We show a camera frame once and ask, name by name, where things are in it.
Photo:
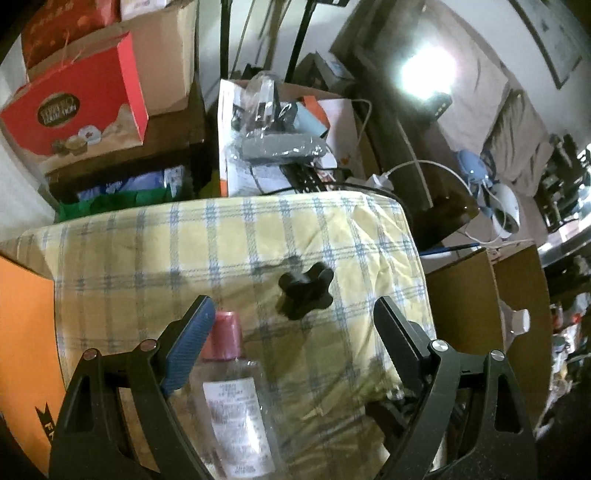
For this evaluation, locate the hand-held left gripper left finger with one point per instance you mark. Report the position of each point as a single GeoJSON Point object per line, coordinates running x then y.
{"type": "Point", "coordinates": [189, 346]}

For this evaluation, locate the yellow plaid tablecloth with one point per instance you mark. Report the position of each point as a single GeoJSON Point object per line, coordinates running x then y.
{"type": "Point", "coordinates": [138, 249]}

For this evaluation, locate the red gift box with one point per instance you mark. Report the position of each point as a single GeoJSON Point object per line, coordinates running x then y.
{"type": "Point", "coordinates": [78, 78]}

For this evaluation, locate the black remote control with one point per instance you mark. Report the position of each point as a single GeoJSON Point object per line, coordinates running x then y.
{"type": "Point", "coordinates": [309, 177]}

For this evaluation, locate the bright lamp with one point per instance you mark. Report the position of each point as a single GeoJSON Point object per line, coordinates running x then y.
{"type": "Point", "coordinates": [427, 69]}

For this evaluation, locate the beige covered sofa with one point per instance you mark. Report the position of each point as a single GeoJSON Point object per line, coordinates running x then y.
{"type": "Point", "coordinates": [521, 129]}

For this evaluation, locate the black star knob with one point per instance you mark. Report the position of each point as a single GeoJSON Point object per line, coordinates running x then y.
{"type": "Point", "coordinates": [302, 288]}

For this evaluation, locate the dark wooden side table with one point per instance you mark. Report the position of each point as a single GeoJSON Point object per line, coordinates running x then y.
{"type": "Point", "coordinates": [138, 157]}

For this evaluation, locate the white plug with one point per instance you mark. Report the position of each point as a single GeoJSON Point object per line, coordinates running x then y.
{"type": "Point", "coordinates": [381, 181]}

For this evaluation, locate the white open box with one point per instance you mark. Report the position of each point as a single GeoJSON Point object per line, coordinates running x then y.
{"type": "Point", "coordinates": [231, 175]}

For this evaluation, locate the brown cardboard box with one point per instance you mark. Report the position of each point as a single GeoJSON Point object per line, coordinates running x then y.
{"type": "Point", "coordinates": [461, 300]}

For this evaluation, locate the green cloth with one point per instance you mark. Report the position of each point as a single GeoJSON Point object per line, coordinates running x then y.
{"type": "Point", "coordinates": [92, 205]}

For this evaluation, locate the clear plastic bag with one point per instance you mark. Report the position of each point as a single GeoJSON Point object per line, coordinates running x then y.
{"type": "Point", "coordinates": [261, 94]}

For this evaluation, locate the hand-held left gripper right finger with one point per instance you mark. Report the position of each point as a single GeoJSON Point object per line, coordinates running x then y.
{"type": "Point", "coordinates": [397, 332]}

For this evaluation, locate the bottle with white cap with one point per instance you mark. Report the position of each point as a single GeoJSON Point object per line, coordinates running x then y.
{"type": "Point", "coordinates": [521, 318]}

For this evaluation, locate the framed wall picture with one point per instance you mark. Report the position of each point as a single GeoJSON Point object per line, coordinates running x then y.
{"type": "Point", "coordinates": [549, 37]}

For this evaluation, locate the white desk fan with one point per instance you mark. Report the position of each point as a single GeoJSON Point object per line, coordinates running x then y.
{"type": "Point", "coordinates": [508, 207]}

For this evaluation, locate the black tripod legs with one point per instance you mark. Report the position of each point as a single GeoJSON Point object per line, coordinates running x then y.
{"type": "Point", "coordinates": [225, 37]}

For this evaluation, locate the large plain cardboard box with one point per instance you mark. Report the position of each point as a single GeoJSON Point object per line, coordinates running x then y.
{"type": "Point", "coordinates": [166, 55]}

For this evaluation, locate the dark red patterned box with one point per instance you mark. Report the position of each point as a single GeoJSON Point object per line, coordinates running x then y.
{"type": "Point", "coordinates": [60, 23]}

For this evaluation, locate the cluttered dark shelf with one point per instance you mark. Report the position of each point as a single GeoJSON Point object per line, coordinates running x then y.
{"type": "Point", "coordinates": [563, 184]}

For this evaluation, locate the grey item in plastic bag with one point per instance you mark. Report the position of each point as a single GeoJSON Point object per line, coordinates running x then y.
{"type": "Point", "coordinates": [277, 145]}

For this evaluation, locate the clear bottle with pink cap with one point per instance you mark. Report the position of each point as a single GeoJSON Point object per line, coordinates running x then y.
{"type": "Point", "coordinates": [231, 415]}

